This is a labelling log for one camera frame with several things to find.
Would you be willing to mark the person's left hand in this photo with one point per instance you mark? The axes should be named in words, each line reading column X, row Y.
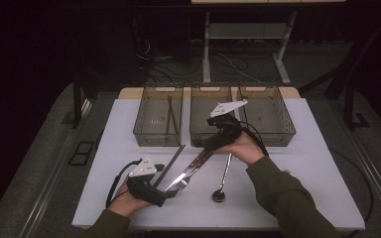
column 125, row 201

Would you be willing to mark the aluminium floor rail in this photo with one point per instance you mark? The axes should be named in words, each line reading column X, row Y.
column 45, row 191
column 375, row 178

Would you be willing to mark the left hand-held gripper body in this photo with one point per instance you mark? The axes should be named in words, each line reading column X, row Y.
column 144, row 185

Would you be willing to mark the white metal-framed desk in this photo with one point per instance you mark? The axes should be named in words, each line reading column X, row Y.
column 244, row 30

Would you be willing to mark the long steel spoon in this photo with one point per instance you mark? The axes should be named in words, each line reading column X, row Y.
column 219, row 195

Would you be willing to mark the black metal stand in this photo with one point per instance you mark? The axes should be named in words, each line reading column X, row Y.
column 349, row 105
column 77, row 105

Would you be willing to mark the person's right hand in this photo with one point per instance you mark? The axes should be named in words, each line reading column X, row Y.
column 248, row 150

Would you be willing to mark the brown wooden chopstick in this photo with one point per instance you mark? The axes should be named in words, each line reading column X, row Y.
column 173, row 114
column 168, row 115

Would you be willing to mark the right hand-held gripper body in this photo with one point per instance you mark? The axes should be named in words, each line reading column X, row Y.
column 229, row 127

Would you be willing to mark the smoky plastic bin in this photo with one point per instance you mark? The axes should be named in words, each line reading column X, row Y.
column 200, row 115
column 152, row 119
column 268, row 115

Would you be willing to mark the black floor outlet frame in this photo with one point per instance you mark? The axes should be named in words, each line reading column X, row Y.
column 81, row 153

